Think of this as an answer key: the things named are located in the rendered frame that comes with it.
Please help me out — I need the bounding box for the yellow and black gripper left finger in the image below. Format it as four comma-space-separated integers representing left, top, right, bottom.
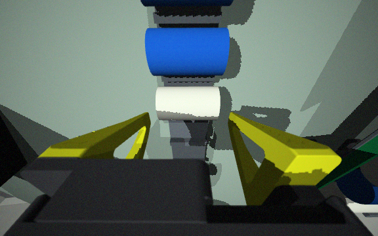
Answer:
39, 112, 151, 159

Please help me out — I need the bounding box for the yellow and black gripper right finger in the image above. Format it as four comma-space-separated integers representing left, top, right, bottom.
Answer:
228, 112, 342, 205

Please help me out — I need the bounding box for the blue cylinder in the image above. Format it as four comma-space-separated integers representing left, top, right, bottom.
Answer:
145, 28, 230, 76
140, 0, 233, 7
336, 169, 378, 205

